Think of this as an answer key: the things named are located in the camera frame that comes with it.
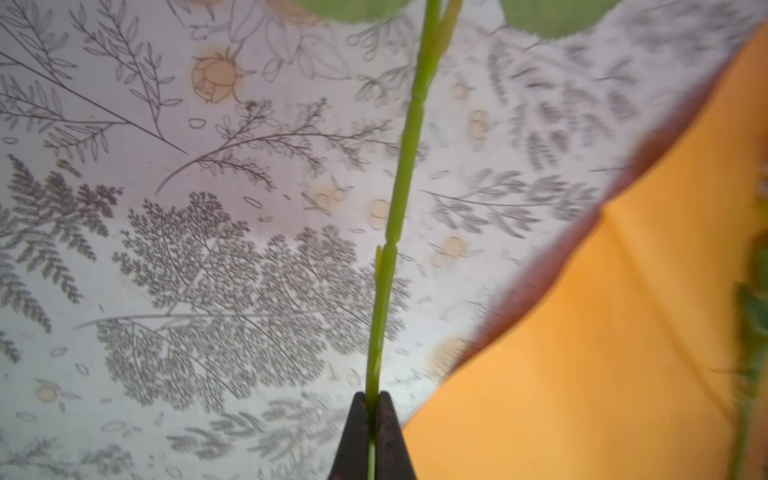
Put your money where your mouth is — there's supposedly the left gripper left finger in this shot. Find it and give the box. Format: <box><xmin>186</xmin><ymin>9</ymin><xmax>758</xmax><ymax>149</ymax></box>
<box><xmin>328</xmin><ymin>392</ymin><xmax>371</xmax><ymax>480</ymax></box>

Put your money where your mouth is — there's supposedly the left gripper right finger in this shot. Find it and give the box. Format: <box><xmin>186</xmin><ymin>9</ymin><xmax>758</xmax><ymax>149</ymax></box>
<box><xmin>374</xmin><ymin>391</ymin><xmax>417</xmax><ymax>480</ymax></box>

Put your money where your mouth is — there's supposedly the orange wrapping paper sheet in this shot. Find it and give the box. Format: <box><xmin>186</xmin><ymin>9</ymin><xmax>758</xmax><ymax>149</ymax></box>
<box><xmin>405</xmin><ymin>28</ymin><xmax>767</xmax><ymax>479</ymax></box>

